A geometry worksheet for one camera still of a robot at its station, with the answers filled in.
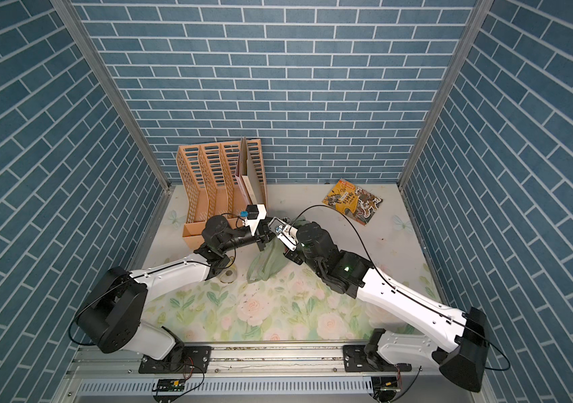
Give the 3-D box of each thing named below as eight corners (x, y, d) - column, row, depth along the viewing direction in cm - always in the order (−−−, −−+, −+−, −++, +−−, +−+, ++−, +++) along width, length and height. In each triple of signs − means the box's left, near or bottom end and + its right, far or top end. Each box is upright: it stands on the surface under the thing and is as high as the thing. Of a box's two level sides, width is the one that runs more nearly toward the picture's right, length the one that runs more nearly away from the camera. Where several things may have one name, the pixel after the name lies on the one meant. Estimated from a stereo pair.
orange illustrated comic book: (321, 202, 117) (322, 199, 115) (340, 182, 126) (341, 178, 124) (365, 226, 108) (366, 223, 106) (382, 203, 117) (383, 199, 115)
